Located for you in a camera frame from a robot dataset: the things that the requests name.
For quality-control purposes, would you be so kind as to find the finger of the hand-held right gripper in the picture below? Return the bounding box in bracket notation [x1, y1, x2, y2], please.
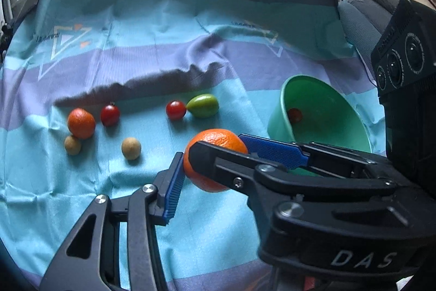
[238, 133, 400, 180]
[186, 140, 411, 231]

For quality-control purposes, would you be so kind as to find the green plastic bowl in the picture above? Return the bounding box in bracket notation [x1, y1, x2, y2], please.
[267, 74, 373, 177]

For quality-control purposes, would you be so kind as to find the tan longan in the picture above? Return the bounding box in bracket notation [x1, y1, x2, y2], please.
[64, 135, 82, 156]
[122, 137, 142, 161]

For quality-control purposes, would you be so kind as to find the striped teal and purple cloth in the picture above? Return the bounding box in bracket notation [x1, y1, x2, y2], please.
[0, 0, 387, 291]

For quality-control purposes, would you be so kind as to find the grey chair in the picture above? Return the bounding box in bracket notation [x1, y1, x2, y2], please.
[337, 0, 406, 87]

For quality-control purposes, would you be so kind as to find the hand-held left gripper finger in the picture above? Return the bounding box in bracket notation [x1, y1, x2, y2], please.
[40, 151, 187, 291]

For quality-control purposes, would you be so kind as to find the red cherry tomato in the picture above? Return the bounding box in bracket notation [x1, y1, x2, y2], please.
[287, 108, 303, 124]
[100, 102, 121, 127]
[166, 100, 187, 121]

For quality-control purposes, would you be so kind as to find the mandarin orange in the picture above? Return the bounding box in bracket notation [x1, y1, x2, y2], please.
[183, 128, 249, 193]
[67, 108, 96, 140]

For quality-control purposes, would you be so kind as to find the green tomato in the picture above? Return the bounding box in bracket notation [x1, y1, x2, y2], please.
[186, 93, 219, 118]

